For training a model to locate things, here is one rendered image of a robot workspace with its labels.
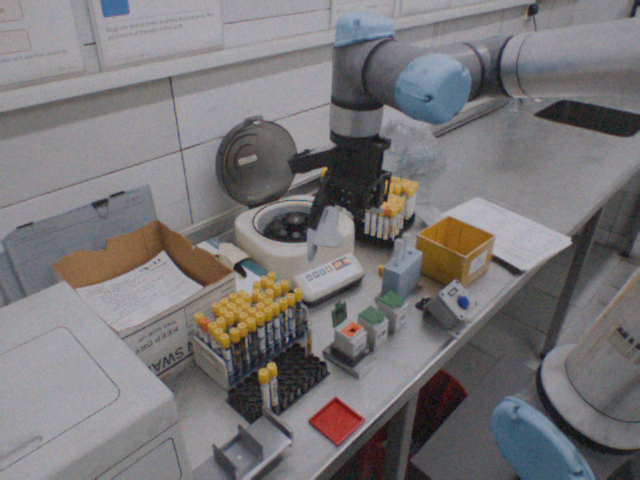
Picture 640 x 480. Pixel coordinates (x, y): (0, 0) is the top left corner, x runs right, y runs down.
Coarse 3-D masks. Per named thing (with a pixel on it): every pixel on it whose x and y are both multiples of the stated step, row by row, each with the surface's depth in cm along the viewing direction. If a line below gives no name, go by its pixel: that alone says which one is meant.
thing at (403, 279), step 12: (408, 252) 107; (420, 252) 107; (408, 264) 103; (420, 264) 108; (384, 276) 103; (396, 276) 101; (408, 276) 105; (384, 288) 105; (396, 288) 103; (408, 288) 107; (420, 288) 111; (408, 300) 107
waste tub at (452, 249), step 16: (432, 224) 117; (448, 224) 122; (464, 224) 118; (432, 240) 119; (448, 240) 124; (464, 240) 120; (480, 240) 116; (432, 256) 112; (448, 256) 109; (464, 256) 106; (480, 256) 111; (432, 272) 114; (448, 272) 111; (464, 272) 108; (480, 272) 115
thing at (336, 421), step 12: (336, 396) 85; (324, 408) 83; (336, 408) 84; (348, 408) 83; (312, 420) 82; (324, 420) 82; (336, 420) 82; (348, 420) 82; (360, 420) 82; (324, 432) 79; (336, 432) 80; (348, 432) 79; (336, 444) 78
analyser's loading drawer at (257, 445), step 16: (272, 416) 76; (240, 432) 73; (256, 432) 76; (272, 432) 76; (288, 432) 74; (224, 448) 72; (240, 448) 73; (256, 448) 71; (272, 448) 73; (208, 464) 71; (224, 464) 70; (240, 464) 71; (256, 464) 70
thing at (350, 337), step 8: (344, 320) 92; (336, 328) 90; (344, 328) 90; (352, 328) 90; (360, 328) 90; (336, 336) 90; (344, 336) 89; (352, 336) 88; (360, 336) 89; (336, 344) 91; (344, 344) 90; (352, 344) 88; (360, 344) 90; (352, 352) 89
